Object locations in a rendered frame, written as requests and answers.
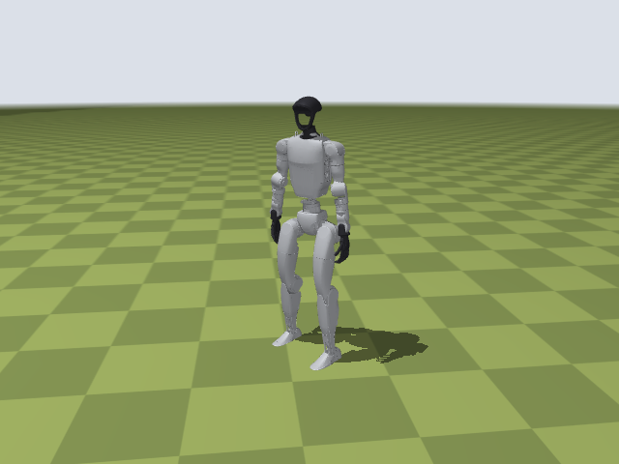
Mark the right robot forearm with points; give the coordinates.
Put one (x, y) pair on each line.
(277, 199)

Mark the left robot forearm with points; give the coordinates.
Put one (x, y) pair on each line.
(342, 210)

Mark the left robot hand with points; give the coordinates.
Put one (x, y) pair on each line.
(343, 244)

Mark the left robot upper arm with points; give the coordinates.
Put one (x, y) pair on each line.
(335, 152)

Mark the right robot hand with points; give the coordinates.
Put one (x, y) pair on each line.
(275, 227)

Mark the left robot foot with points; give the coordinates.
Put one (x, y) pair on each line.
(325, 360)

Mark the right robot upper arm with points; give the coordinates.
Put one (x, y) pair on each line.
(279, 179)

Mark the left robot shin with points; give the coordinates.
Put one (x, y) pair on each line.
(328, 315)

